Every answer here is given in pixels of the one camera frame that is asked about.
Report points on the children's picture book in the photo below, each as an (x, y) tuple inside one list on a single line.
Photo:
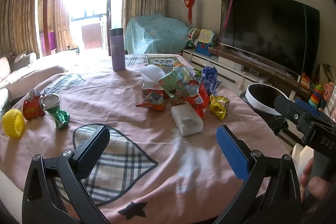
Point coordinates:
[(163, 61)]

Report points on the rainbow stacking ring toy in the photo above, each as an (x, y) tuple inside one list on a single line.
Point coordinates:
[(316, 96)]

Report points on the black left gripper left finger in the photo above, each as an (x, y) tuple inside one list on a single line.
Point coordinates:
[(53, 190)]

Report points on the white TV cabinet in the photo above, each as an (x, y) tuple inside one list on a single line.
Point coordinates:
[(235, 80)]

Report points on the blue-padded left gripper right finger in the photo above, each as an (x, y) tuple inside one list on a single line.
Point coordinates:
[(270, 190)]

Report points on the blue snack wrapper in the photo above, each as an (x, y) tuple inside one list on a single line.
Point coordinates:
[(209, 78)]

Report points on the teal cloth-covered furniture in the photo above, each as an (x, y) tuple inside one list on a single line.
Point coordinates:
[(155, 34)]

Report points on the colourful toy cash register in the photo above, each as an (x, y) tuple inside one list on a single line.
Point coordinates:
[(202, 40)]

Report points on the pink patchwork tablecloth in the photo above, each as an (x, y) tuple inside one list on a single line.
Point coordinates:
[(149, 173)]

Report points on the crushed red drink can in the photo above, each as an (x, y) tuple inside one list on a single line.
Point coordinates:
[(32, 107)]

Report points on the orange-red snack bag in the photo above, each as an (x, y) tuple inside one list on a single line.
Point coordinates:
[(154, 101)]

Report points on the white-rimmed black trash bin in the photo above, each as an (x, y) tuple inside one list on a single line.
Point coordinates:
[(260, 98)]

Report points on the left beige curtain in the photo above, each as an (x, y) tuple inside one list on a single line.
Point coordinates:
[(19, 27)]

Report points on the yellow foam fruit net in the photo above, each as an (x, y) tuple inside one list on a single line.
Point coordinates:
[(13, 123)]

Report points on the large black television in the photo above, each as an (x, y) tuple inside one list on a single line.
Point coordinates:
[(282, 32)]

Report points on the white tissue pack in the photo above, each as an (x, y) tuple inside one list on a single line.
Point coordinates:
[(187, 120)]

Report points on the purple thermos bottle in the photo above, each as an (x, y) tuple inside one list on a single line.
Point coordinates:
[(117, 49)]

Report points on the red snack bag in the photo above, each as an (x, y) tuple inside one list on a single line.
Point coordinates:
[(198, 97)]

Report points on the green drink carton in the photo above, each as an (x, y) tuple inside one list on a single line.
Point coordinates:
[(173, 86)]

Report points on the beige sofa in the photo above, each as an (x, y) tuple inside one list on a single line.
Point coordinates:
[(17, 79)]

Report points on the person's right hand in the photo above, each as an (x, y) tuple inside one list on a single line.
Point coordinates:
[(318, 187)]

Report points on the yellow snack wrapper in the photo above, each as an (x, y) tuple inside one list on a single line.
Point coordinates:
[(219, 106)]

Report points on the crushed green drink can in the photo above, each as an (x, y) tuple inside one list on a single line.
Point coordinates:
[(51, 104)]

